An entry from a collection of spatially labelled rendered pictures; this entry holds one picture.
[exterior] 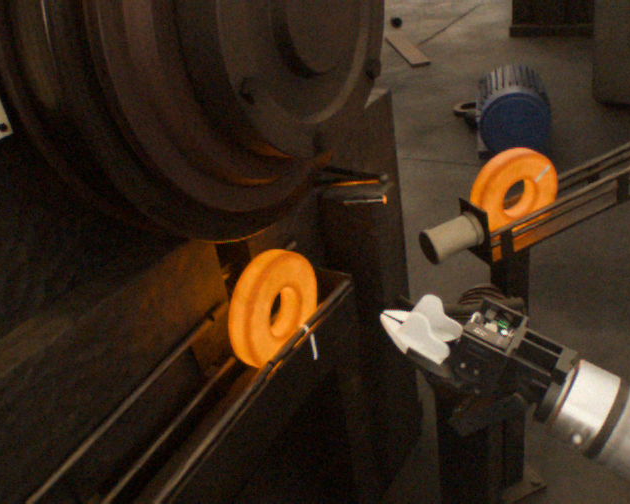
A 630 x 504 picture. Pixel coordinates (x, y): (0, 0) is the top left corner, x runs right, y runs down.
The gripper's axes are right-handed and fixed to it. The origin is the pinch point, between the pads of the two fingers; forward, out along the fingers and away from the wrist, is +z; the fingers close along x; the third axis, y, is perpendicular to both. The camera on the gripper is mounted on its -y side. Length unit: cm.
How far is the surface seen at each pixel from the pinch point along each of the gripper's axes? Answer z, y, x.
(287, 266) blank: 15.3, -0.2, -0.9
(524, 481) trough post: -27, -69, -43
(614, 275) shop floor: -29, -70, -132
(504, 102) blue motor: 34, -59, -196
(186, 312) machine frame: 22.1, -3.5, 10.9
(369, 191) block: 14.8, 0.3, -22.3
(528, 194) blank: -4.2, -4.3, -46.6
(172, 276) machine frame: 23.8, 1.8, 11.3
